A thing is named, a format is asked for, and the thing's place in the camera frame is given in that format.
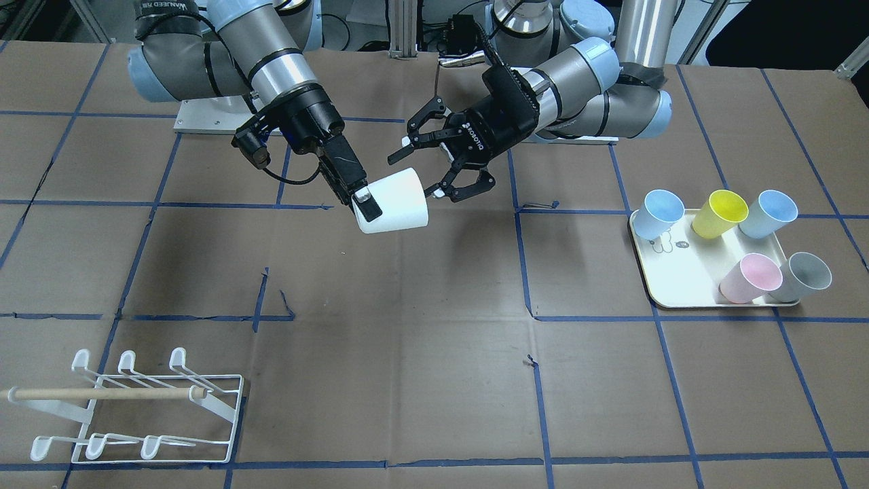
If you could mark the yellow cup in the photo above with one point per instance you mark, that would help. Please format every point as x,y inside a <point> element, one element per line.
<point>722,211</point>

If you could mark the cream plastic tray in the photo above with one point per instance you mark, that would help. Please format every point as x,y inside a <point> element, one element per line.
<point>684,270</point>

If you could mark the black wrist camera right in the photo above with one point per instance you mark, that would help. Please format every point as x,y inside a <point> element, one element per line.
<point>251,139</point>

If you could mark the aluminium frame post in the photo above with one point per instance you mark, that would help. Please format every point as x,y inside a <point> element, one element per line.
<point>403,20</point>

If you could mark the light blue cup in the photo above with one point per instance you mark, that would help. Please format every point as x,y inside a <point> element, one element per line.
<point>770,212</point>
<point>660,210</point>

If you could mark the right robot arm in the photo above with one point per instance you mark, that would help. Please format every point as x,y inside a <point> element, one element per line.
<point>240,48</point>

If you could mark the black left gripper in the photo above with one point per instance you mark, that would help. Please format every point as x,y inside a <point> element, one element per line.
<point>490,130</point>

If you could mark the grey cup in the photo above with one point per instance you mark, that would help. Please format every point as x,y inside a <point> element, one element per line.
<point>803,274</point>

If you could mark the white wire cup rack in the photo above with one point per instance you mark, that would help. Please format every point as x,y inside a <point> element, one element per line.
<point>126,417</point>

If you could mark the pink cup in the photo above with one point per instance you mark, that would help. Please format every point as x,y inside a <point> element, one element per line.
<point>752,277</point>

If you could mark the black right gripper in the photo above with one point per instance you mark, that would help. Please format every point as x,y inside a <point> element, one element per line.
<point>316,128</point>

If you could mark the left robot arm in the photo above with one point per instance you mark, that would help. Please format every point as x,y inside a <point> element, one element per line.
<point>547,78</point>

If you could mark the white green-lined cup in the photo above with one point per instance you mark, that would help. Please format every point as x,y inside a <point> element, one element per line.
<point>402,201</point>

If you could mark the black power box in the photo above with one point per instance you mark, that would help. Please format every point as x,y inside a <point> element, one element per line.
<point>460,36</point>

